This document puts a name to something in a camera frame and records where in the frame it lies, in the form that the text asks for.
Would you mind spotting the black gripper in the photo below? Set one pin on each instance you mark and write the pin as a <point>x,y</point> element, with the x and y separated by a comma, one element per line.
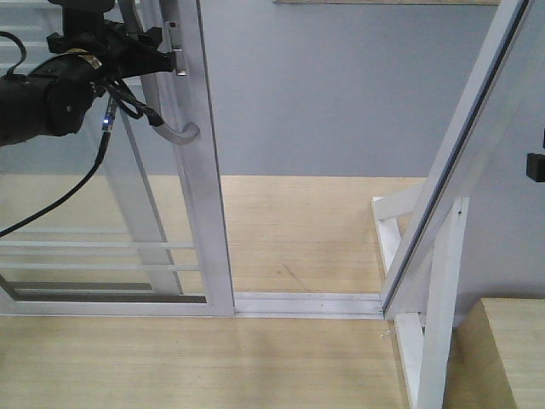
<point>109,35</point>
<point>535,167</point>

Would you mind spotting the white sliding glass door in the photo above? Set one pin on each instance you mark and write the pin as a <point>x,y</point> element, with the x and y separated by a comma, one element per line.
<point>122,218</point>

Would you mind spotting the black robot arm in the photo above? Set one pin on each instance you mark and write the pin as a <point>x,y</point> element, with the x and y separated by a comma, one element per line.
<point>296,89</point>

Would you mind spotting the white door bottom track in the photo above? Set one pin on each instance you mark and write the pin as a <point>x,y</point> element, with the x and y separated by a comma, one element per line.
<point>363,306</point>

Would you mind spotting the wooden box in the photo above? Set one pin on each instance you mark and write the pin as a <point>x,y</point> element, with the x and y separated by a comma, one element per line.
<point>497,356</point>

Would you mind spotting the white rear support bracket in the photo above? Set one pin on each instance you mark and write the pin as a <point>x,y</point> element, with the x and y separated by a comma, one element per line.
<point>386,210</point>

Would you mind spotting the white support bracket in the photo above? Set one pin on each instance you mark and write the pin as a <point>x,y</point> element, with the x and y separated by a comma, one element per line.
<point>386,210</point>
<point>424,347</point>

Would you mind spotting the white front support bracket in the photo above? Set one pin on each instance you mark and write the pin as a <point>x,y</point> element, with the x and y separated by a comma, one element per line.
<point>424,347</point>

